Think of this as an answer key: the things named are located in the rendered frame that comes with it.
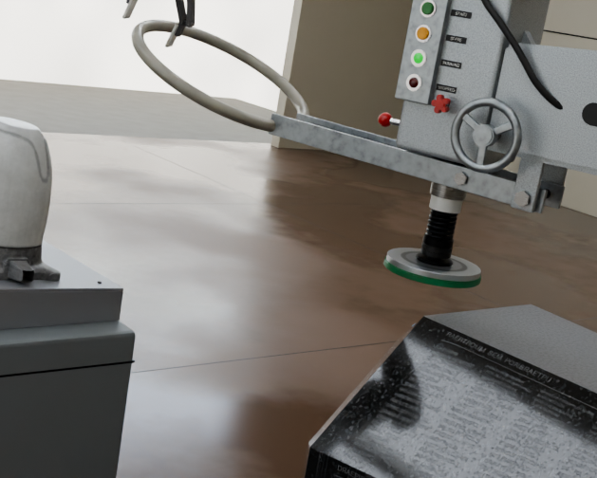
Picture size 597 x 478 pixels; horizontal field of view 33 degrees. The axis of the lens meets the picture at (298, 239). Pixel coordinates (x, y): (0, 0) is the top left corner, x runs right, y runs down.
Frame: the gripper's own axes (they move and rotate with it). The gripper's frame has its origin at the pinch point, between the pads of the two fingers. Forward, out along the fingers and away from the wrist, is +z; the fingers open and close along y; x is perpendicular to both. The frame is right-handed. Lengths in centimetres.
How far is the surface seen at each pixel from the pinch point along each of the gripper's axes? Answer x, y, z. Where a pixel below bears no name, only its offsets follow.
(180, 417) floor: 49, 50, 126
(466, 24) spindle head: -25, 72, -47
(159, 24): 2.4, 1.3, -1.7
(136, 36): -15.4, 4.4, -1.8
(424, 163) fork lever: -22, 79, -17
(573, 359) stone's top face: -48, 126, -9
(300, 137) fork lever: -14, 51, -3
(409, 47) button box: -24, 64, -37
